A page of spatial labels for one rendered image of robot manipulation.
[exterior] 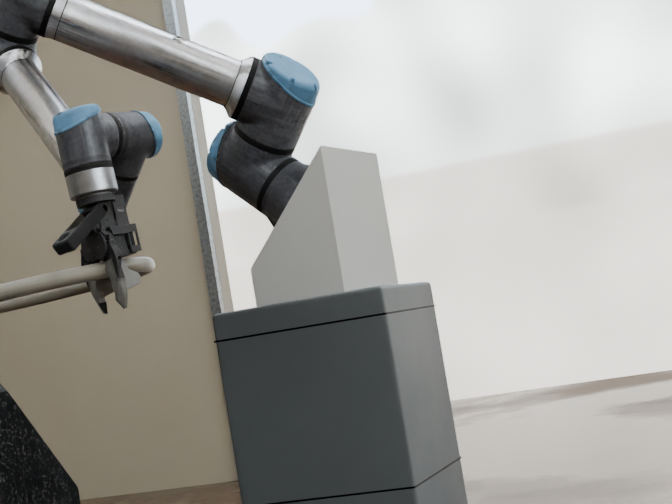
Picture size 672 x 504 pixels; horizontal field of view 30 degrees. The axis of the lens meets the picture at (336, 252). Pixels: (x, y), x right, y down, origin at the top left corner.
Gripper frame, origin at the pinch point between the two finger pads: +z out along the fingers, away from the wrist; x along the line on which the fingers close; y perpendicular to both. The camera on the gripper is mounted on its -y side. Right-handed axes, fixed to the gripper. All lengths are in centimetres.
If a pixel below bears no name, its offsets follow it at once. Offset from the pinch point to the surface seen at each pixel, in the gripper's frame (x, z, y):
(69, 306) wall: 433, -29, 307
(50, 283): 1.1, -5.8, -11.0
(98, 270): -1.5, -6.4, -2.0
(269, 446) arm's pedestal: 16, 36, 45
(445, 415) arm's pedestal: 0, 40, 87
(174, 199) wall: 357, -74, 341
